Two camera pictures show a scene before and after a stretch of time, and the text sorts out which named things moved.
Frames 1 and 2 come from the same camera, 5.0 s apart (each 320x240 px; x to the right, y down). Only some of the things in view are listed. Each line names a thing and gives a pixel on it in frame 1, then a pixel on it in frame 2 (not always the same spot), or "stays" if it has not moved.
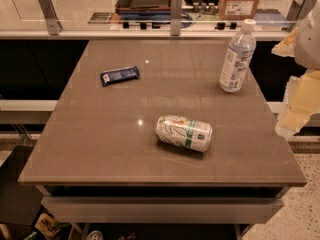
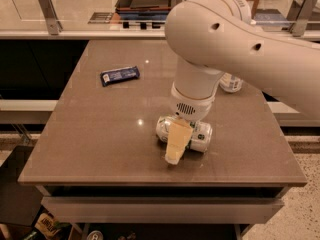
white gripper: (309, 42) → (189, 108)
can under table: (95, 235) stays
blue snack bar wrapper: (119, 75) stays
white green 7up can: (184, 133) stays
